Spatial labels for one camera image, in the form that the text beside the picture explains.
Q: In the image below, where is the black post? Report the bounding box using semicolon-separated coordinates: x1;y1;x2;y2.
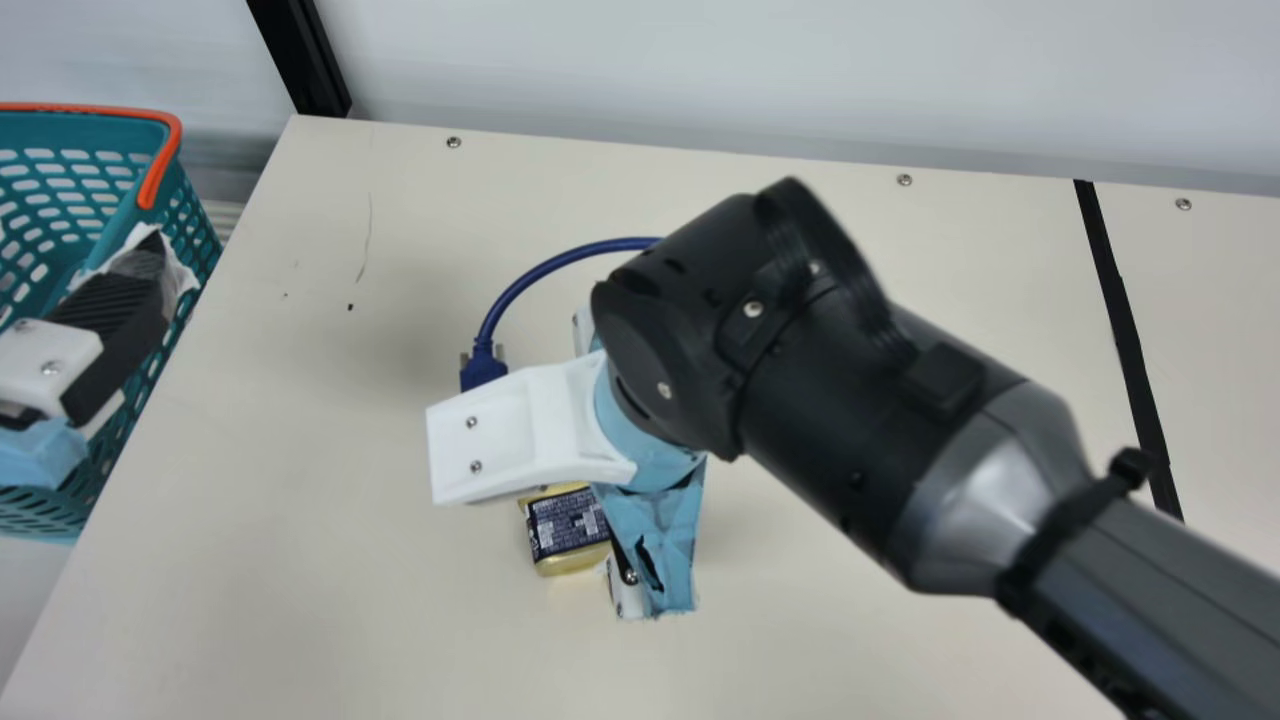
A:
246;0;354;120

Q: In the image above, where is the black strip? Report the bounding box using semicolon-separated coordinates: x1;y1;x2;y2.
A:
1072;179;1187;523

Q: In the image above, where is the blue cable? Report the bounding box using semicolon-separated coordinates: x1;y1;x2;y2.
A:
459;236;666;394

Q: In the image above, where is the yellow can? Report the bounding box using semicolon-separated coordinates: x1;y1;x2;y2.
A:
518;482;614;579

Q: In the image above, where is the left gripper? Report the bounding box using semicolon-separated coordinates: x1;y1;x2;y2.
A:
0;225;201;493

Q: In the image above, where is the teal shopping basket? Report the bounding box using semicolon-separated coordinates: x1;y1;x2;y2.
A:
0;103;223;543

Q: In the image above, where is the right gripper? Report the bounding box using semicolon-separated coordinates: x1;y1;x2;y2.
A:
590;340;708;622

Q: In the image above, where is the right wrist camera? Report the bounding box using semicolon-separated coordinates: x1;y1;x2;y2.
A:
425;355;641;507

